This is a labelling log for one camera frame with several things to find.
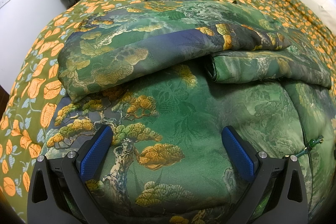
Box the green landscape print padded jacket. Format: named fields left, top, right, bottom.
left=43, top=0, right=335, bottom=223

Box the green orange floral bed quilt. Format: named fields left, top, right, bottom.
left=1, top=0, right=335, bottom=223

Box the dark brown wooden dresser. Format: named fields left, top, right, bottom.
left=0, top=86, right=9, bottom=118

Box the white wall switch plate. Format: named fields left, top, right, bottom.
left=0, top=0, right=10, bottom=9

